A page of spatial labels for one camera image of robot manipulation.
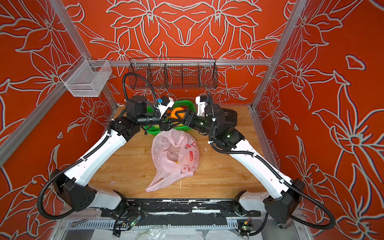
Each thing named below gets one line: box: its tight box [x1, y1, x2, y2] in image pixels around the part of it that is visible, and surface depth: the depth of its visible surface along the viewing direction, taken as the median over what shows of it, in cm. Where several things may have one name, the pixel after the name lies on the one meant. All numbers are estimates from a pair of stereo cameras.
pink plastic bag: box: [145, 128, 200, 192], surface depth 81 cm
